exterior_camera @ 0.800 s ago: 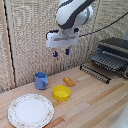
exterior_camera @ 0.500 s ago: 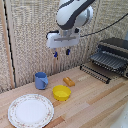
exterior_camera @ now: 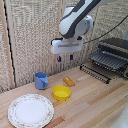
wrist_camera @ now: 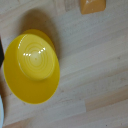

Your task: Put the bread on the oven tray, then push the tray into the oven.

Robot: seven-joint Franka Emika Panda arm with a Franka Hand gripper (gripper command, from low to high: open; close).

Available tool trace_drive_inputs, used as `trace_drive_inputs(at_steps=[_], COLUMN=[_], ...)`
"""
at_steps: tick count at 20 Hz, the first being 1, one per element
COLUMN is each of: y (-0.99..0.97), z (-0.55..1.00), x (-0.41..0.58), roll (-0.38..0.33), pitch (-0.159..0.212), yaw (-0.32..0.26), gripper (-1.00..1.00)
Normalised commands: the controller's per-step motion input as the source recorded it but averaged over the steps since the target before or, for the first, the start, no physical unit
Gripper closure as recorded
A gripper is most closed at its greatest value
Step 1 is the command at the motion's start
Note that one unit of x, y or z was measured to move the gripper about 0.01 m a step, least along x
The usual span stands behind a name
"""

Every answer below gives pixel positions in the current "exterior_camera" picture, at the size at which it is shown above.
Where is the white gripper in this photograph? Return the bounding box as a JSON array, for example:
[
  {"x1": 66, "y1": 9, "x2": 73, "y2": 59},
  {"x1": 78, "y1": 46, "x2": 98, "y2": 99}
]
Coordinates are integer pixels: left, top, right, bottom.
[{"x1": 50, "y1": 36, "x2": 84, "y2": 64}]

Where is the orange-brown bread loaf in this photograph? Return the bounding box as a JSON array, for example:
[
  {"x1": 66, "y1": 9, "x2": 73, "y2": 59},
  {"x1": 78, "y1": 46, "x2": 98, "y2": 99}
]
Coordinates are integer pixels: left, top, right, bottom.
[{"x1": 63, "y1": 76, "x2": 76, "y2": 88}]

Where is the blue mug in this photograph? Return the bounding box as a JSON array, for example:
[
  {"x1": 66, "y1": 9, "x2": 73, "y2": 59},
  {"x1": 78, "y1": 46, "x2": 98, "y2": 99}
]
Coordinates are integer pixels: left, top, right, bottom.
[{"x1": 34, "y1": 71, "x2": 50, "y2": 91}]

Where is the yellow bowl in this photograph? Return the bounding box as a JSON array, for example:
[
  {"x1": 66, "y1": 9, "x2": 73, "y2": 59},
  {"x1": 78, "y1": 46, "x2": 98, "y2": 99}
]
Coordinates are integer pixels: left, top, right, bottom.
[{"x1": 52, "y1": 84, "x2": 72, "y2": 102}]

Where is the beige woven folding screen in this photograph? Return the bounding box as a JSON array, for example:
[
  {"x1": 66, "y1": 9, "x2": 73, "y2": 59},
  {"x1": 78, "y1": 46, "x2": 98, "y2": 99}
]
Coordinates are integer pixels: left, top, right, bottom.
[{"x1": 0, "y1": 0, "x2": 128, "y2": 94}]

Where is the white floral rim plate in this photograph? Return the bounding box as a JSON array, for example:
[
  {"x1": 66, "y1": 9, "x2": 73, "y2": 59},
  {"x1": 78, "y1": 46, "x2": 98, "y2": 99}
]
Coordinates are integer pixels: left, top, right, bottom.
[{"x1": 7, "y1": 93, "x2": 55, "y2": 128}]

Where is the black cable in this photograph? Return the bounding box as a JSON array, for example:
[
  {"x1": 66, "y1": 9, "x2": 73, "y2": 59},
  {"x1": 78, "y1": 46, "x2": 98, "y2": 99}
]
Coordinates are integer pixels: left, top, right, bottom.
[{"x1": 83, "y1": 15, "x2": 128, "y2": 45}]

